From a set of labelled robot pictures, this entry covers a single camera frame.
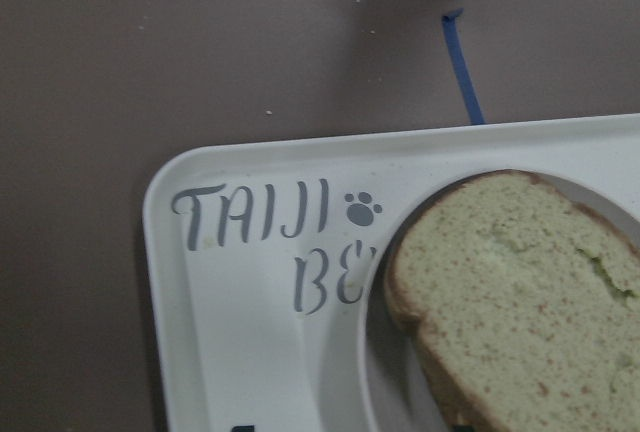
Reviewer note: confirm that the white bear tray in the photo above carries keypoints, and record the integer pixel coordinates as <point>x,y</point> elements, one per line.
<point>263,264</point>

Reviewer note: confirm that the bread slice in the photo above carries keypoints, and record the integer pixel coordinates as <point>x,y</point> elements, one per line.
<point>515,302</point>

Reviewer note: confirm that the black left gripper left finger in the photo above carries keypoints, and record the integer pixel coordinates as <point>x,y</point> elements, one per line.
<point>243,428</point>

